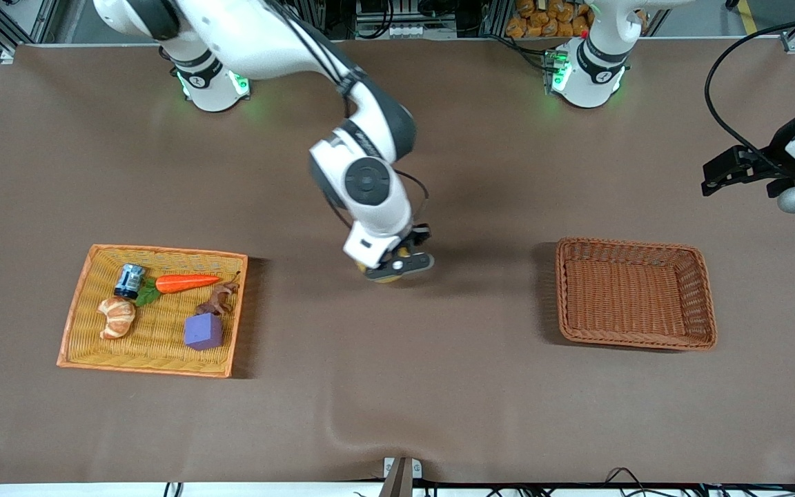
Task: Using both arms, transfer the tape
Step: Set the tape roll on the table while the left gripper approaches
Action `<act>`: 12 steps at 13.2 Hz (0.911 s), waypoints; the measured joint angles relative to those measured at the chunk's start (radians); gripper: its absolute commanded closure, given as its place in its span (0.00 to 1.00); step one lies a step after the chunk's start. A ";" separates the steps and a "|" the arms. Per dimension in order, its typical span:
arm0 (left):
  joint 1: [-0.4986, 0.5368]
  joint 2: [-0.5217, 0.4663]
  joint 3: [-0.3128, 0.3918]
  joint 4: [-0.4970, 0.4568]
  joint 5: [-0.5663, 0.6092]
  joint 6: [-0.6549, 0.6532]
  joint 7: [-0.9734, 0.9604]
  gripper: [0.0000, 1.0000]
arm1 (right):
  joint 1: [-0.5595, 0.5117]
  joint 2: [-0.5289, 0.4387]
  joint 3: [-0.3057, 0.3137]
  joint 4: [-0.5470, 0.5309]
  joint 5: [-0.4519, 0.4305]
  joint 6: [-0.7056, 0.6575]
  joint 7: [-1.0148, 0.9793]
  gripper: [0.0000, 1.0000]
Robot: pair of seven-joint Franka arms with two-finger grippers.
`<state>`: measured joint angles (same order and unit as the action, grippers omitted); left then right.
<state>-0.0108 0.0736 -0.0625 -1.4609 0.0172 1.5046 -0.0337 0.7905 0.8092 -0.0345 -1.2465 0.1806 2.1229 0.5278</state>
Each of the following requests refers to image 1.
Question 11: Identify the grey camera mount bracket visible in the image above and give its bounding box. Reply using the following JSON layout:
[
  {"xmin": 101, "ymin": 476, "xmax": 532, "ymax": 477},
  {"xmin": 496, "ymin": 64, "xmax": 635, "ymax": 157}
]
[{"xmin": 380, "ymin": 456, "xmax": 423, "ymax": 497}]

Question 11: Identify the toy croissant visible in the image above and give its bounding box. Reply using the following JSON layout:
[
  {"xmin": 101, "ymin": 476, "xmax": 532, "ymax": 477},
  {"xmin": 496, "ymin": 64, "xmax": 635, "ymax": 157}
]
[{"xmin": 97, "ymin": 297, "xmax": 137, "ymax": 340}]

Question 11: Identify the table cover sheet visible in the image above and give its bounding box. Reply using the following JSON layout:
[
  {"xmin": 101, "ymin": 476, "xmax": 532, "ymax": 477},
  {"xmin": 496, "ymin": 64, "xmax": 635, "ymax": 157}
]
[{"xmin": 0, "ymin": 38, "xmax": 795, "ymax": 484}]

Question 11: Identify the brown wicker basket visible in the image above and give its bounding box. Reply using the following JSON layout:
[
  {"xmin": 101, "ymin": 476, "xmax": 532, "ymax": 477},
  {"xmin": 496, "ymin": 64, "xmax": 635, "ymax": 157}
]
[{"xmin": 555, "ymin": 237, "xmax": 718, "ymax": 351}]

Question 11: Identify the yellow wicker tray orange rim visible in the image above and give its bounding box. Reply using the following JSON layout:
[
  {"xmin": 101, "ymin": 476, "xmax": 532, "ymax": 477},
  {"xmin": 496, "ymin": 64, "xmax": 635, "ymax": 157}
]
[{"xmin": 57, "ymin": 244, "xmax": 248, "ymax": 379}]

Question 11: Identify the orange toy carrot green leaf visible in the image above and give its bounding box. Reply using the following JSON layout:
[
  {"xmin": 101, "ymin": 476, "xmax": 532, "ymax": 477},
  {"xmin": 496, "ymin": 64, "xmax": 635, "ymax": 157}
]
[{"xmin": 135, "ymin": 274, "xmax": 224, "ymax": 308}]

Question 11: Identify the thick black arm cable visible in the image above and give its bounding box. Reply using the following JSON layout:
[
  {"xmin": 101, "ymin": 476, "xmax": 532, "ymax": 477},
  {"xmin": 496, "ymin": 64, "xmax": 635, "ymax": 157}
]
[{"xmin": 705, "ymin": 14, "xmax": 795, "ymax": 163}]

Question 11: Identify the purple cube block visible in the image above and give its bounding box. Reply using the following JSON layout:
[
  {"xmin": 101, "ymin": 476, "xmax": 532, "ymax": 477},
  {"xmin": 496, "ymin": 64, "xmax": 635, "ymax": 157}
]
[{"xmin": 184, "ymin": 313, "xmax": 224, "ymax": 352}]

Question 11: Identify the brown deer figurine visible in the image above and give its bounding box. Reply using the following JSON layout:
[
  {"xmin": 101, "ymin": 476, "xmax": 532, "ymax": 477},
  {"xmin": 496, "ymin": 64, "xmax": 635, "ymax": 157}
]
[{"xmin": 195, "ymin": 271, "xmax": 241, "ymax": 318}]

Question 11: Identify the small blue can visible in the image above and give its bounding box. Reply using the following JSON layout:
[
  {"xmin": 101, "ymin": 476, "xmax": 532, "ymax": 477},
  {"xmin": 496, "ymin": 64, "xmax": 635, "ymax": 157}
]
[{"xmin": 114, "ymin": 264, "xmax": 146, "ymax": 300}]

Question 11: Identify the yellow clear tape roll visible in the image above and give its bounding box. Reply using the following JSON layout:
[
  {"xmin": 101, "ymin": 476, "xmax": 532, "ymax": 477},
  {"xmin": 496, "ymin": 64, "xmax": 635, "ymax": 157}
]
[{"xmin": 358, "ymin": 248, "xmax": 415, "ymax": 285}]

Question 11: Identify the pile of orange packets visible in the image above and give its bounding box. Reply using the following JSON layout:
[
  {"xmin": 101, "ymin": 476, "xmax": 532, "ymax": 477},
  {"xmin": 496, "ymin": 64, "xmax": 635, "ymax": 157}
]
[{"xmin": 505, "ymin": 0, "xmax": 595, "ymax": 39}]

